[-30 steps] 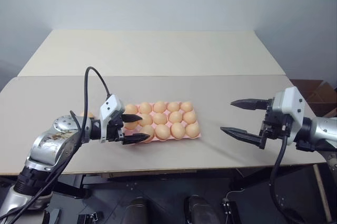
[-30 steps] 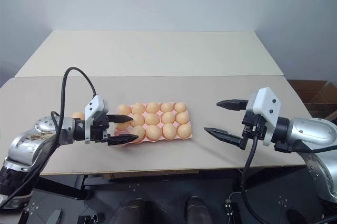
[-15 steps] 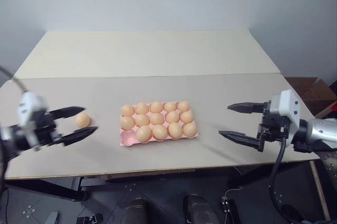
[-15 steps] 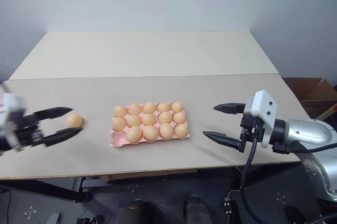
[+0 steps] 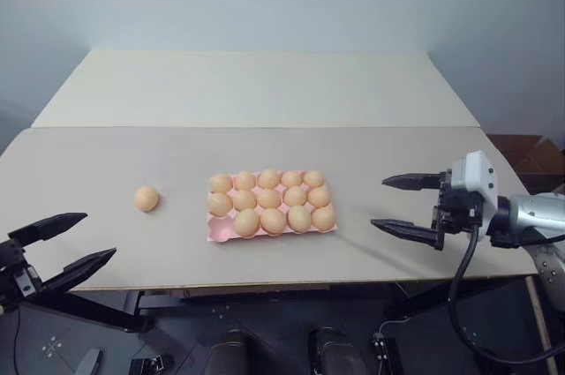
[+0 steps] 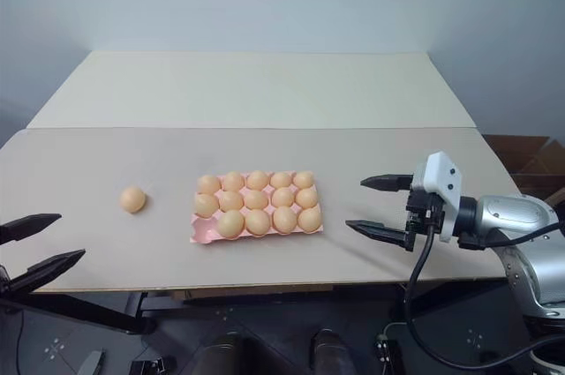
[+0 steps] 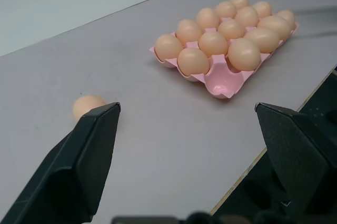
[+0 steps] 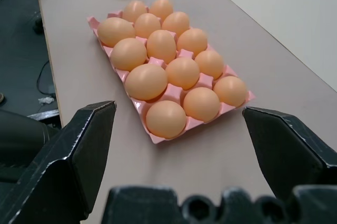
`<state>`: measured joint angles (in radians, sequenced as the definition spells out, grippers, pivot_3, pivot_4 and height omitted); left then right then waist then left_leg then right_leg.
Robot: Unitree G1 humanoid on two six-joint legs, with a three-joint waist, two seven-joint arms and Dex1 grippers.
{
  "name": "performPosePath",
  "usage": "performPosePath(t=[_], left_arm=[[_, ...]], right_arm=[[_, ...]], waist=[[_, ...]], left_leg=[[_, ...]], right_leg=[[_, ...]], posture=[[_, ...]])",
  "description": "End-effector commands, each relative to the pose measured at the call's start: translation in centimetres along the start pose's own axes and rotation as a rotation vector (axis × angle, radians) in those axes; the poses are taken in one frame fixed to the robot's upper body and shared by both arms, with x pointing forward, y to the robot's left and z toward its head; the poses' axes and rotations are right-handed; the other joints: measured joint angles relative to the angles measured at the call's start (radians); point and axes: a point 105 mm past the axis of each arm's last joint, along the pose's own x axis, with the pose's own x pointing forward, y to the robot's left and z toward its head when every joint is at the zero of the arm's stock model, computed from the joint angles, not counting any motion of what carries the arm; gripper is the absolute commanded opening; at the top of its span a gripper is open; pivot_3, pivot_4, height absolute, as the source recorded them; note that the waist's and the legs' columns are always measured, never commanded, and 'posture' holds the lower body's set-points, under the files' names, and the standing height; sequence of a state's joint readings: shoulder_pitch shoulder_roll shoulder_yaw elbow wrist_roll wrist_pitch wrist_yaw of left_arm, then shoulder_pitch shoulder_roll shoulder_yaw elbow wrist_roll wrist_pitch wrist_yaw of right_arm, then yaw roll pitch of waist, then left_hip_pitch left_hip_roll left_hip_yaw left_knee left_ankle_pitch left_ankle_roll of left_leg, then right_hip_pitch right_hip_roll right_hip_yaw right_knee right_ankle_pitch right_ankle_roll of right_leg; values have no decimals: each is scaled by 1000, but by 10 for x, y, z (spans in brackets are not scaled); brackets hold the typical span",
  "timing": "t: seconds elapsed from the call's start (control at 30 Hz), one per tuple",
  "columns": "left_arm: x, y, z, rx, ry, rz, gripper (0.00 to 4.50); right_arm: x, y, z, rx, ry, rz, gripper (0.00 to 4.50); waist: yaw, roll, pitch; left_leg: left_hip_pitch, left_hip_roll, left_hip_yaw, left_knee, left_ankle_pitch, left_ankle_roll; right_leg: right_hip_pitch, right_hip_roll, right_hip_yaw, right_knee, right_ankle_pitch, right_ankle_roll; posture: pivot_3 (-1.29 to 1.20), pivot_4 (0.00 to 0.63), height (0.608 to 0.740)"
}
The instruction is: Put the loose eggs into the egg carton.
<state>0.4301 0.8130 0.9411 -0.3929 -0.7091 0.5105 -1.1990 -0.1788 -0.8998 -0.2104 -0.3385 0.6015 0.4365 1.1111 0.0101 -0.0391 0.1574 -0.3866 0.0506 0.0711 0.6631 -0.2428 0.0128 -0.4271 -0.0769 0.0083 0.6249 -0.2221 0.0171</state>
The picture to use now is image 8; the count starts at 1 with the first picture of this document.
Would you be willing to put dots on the brown egg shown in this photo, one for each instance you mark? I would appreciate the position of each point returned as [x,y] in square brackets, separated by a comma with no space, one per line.
[192,41]
[161,47]
[146,81]
[116,31]
[182,73]
[147,25]
[201,104]
[134,10]
[230,91]
[129,54]
[209,64]
[175,23]
[166,119]
[161,8]

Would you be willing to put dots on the white crumpled paper scrap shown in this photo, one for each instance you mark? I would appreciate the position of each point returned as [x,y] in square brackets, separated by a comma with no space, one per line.
[46,100]

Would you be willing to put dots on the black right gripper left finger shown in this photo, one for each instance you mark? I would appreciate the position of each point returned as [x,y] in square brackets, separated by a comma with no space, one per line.
[55,176]

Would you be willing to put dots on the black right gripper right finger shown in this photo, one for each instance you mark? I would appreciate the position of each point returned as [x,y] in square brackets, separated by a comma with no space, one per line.
[292,150]

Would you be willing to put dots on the black chair caster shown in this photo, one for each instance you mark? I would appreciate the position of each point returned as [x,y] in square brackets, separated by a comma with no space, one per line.
[37,25]

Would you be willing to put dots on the pink plastic egg tray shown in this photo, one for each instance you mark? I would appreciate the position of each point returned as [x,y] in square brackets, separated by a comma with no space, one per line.
[158,62]

